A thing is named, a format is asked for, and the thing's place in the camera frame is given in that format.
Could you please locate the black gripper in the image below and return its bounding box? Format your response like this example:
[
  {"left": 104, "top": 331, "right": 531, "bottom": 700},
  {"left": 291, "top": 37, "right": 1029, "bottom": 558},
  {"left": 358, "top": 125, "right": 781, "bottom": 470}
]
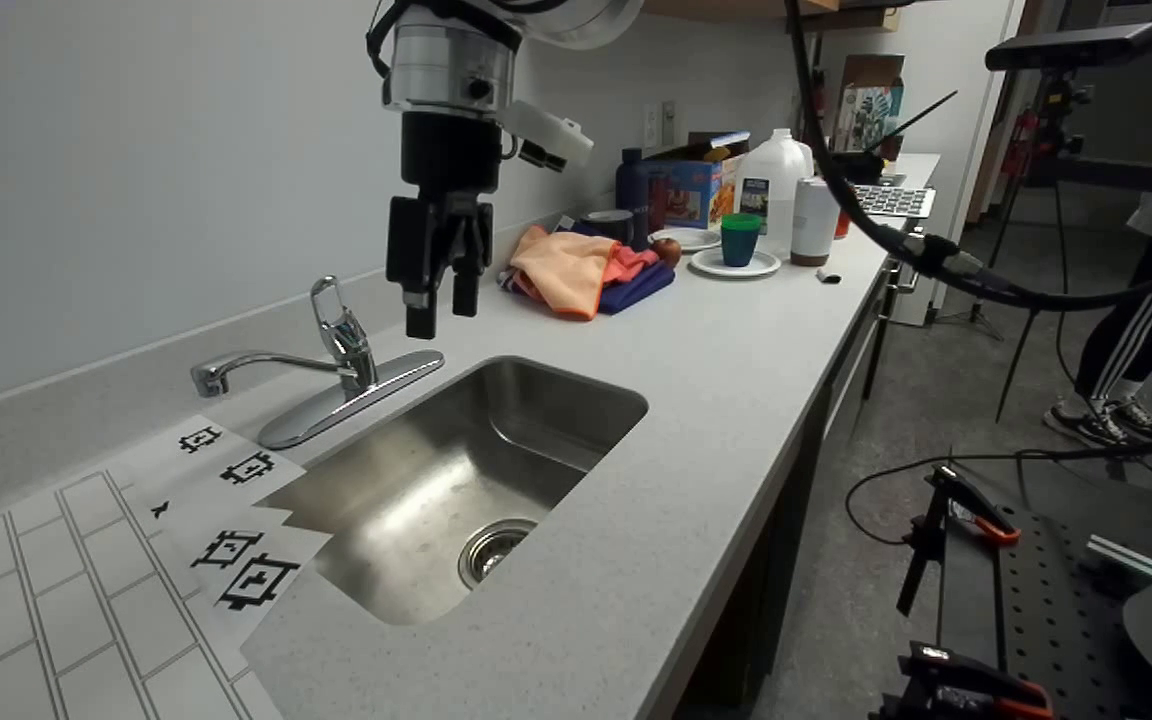
[{"left": 388, "top": 110, "right": 501, "bottom": 341}]

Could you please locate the chrome sink faucet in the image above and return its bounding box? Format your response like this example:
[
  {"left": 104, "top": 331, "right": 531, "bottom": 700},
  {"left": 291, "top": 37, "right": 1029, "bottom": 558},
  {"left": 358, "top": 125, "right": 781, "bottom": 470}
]
[{"left": 189, "top": 276, "right": 445, "bottom": 451}]

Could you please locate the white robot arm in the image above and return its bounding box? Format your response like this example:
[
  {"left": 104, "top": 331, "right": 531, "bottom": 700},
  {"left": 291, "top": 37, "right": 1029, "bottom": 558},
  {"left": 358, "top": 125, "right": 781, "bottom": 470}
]
[{"left": 364, "top": 0, "right": 645, "bottom": 341}]

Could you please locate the orange cloth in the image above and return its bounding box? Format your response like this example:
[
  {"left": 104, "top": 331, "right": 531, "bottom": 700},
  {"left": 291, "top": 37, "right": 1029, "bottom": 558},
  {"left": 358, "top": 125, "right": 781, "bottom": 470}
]
[{"left": 507, "top": 224, "right": 618, "bottom": 320}]

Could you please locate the blue folded cloth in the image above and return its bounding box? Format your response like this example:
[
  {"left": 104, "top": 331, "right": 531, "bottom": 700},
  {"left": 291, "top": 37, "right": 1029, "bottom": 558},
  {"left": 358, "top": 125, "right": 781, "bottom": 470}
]
[{"left": 599, "top": 264, "right": 677, "bottom": 315}]

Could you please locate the blue cardboard box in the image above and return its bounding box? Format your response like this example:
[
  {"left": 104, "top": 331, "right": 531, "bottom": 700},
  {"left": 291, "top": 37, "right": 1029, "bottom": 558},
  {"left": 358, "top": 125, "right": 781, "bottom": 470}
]
[{"left": 639, "top": 161, "right": 721, "bottom": 226}]

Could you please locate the stainless steel sink basin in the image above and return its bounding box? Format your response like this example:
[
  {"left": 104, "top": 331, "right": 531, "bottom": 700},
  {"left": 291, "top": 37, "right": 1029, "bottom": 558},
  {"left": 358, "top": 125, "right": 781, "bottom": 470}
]
[{"left": 270, "top": 356, "right": 649, "bottom": 622}]

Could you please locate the white plate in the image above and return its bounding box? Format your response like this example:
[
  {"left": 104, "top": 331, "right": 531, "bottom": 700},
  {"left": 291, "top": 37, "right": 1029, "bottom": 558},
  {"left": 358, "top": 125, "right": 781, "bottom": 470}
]
[{"left": 688, "top": 249, "right": 781, "bottom": 278}]

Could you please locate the green and blue cup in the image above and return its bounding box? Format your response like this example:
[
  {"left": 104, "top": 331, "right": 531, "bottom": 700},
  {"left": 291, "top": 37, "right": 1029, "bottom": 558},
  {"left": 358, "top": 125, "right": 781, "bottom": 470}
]
[{"left": 721, "top": 213, "right": 763, "bottom": 269}]

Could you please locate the white plastic jug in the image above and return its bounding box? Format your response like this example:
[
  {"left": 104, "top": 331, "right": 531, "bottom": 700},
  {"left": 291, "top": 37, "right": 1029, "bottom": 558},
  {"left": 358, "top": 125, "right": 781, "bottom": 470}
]
[{"left": 738, "top": 129, "right": 811, "bottom": 260}]

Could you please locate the colourful box on shelf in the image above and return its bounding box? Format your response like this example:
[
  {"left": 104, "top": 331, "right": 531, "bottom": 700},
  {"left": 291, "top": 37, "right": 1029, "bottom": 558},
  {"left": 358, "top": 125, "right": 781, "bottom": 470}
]
[{"left": 838, "top": 57, "right": 905, "bottom": 152}]

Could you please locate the white calibration sheet with markers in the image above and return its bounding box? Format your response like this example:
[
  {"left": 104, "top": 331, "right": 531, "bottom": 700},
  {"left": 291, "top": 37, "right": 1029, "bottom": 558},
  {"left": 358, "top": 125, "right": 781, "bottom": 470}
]
[{"left": 0, "top": 414, "right": 324, "bottom": 720}]

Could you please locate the red black clamp upper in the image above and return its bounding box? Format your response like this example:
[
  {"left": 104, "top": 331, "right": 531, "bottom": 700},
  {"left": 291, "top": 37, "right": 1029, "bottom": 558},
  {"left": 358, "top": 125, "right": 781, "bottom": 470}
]
[{"left": 898, "top": 465, "right": 1021, "bottom": 615}]

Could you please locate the red black clamp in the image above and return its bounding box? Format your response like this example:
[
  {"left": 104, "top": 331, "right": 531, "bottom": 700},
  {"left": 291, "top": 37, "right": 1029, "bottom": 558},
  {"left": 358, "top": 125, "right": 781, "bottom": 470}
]
[
  {"left": 868, "top": 639, "right": 1058, "bottom": 720},
  {"left": 898, "top": 465, "right": 1021, "bottom": 615}
]

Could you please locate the red black clamp lower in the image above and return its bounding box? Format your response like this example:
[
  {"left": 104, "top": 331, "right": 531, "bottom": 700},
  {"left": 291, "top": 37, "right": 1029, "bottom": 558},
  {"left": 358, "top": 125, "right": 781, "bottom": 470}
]
[{"left": 868, "top": 639, "right": 1058, "bottom": 720}]

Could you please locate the black perforated robot cart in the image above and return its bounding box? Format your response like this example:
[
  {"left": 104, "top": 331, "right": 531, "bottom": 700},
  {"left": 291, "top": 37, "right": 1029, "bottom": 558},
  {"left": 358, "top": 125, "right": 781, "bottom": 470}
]
[{"left": 935, "top": 469, "right": 1152, "bottom": 720}]

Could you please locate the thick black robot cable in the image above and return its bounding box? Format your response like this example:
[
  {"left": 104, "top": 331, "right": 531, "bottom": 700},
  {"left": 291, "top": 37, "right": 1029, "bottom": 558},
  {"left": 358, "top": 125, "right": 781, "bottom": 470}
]
[{"left": 781, "top": 0, "right": 1152, "bottom": 315}]

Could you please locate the black camera tripod stand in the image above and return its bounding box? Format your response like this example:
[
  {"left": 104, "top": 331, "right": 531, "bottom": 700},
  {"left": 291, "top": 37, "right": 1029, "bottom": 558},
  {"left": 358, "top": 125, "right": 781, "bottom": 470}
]
[{"left": 970, "top": 16, "right": 1152, "bottom": 423}]

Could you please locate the black cable on floor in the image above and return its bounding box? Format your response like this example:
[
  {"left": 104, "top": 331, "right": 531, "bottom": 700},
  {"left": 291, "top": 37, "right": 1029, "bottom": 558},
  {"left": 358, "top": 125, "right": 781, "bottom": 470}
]
[{"left": 839, "top": 419, "right": 1152, "bottom": 546}]

